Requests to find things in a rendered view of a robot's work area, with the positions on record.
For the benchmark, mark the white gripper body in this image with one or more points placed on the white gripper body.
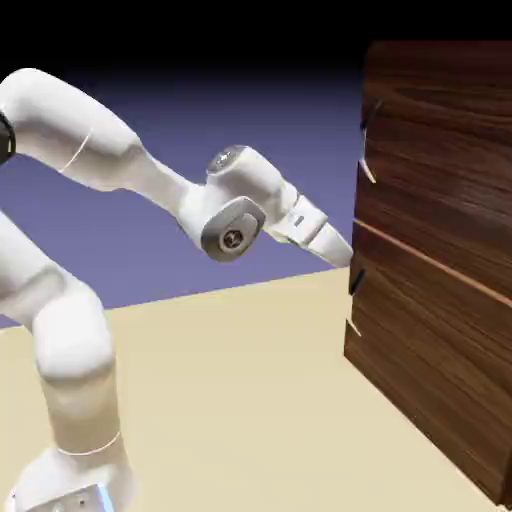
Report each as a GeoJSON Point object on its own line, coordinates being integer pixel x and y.
{"type": "Point", "coordinates": [332, 244]}

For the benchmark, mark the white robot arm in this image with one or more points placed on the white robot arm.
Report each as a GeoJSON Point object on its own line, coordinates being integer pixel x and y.
{"type": "Point", "coordinates": [100, 140]}

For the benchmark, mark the dark wood cabinet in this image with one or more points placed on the dark wood cabinet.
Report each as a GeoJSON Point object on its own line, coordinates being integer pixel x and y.
{"type": "Point", "coordinates": [436, 288]}

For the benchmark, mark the dark wood cabinet door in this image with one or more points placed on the dark wood cabinet door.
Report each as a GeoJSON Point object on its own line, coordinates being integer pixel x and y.
{"type": "Point", "coordinates": [432, 360]}
{"type": "Point", "coordinates": [440, 160]}

